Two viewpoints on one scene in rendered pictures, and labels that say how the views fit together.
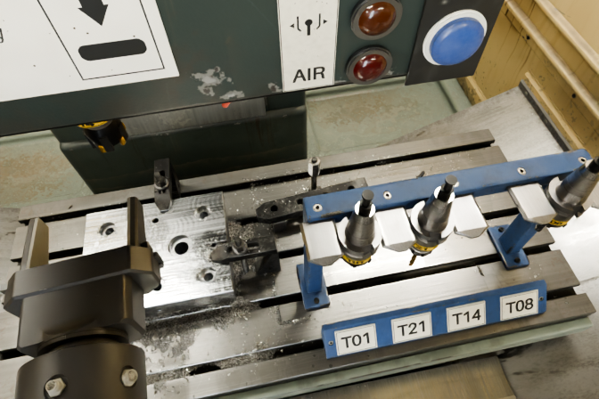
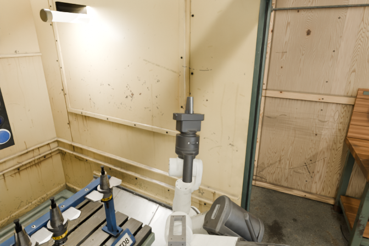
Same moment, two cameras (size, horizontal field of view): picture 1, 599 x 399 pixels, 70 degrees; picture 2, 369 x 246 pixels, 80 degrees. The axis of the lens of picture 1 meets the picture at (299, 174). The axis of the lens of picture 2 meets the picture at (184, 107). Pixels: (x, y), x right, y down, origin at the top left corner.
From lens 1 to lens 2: 0.44 m
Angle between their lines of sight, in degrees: 54
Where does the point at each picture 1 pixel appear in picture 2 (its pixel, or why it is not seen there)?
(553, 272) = (132, 225)
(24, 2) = not seen: outside the picture
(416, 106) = not seen: hidden behind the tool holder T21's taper
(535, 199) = (95, 194)
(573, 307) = (144, 231)
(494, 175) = (77, 196)
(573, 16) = (94, 146)
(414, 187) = (45, 216)
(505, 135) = not seen: hidden behind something
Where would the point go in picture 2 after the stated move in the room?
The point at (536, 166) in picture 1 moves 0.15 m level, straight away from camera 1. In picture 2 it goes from (90, 185) to (98, 167)
